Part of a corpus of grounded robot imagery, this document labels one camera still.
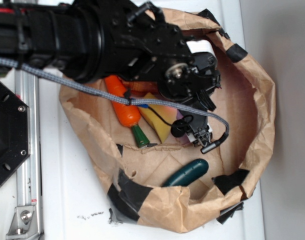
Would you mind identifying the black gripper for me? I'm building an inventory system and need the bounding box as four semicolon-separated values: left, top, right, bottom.
97;0;222;105

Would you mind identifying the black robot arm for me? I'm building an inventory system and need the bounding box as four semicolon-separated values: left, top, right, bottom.
0;0;220;101

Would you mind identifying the orange plastic carrot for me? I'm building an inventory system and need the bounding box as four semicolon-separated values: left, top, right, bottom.
104;75;150;149

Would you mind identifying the yellow sponge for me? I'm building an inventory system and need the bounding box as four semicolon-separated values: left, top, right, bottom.
138;104;178;143

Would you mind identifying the dark green plastic cucumber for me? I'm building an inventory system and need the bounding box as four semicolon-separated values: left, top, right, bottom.
162;158;209;187

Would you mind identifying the crumpled brown paper bag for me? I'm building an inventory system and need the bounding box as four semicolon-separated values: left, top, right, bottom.
59;8;276;233

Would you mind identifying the white plastic bin lid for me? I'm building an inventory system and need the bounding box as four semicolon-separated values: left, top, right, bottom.
2;0;266;240

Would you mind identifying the grey braided cable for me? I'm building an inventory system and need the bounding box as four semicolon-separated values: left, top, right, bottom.
0;55;230;146

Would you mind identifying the black octagonal mount plate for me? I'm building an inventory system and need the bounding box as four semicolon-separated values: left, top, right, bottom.
0;82;30;187

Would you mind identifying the aluminium extrusion rail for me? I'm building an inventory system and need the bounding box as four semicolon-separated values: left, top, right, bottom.
14;70;44;240

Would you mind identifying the silver corner bracket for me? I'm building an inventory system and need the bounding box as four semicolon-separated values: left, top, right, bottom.
5;205;41;240

